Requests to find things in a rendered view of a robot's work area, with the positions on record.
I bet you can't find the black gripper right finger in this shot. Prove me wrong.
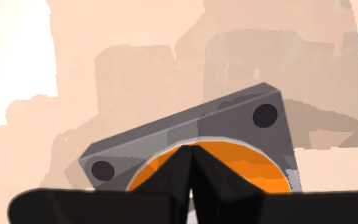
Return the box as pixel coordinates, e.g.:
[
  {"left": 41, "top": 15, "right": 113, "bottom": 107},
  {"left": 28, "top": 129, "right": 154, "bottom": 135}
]
[{"left": 191, "top": 145, "right": 358, "bottom": 224}]

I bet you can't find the orange round plate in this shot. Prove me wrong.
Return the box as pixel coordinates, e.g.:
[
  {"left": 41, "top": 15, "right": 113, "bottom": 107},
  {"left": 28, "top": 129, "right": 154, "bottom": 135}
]
[{"left": 125, "top": 137, "right": 292, "bottom": 193}]

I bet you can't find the grey square base plate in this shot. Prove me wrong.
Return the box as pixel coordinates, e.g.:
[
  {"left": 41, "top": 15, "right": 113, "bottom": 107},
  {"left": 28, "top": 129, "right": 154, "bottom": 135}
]
[{"left": 78, "top": 82, "right": 303, "bottom": 192}]

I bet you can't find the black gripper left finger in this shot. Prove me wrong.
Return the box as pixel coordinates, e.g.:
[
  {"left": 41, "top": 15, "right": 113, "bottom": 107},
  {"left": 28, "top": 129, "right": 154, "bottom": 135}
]
[{"left": 7, "top": 145, "right": 192, "bottom": 224}]

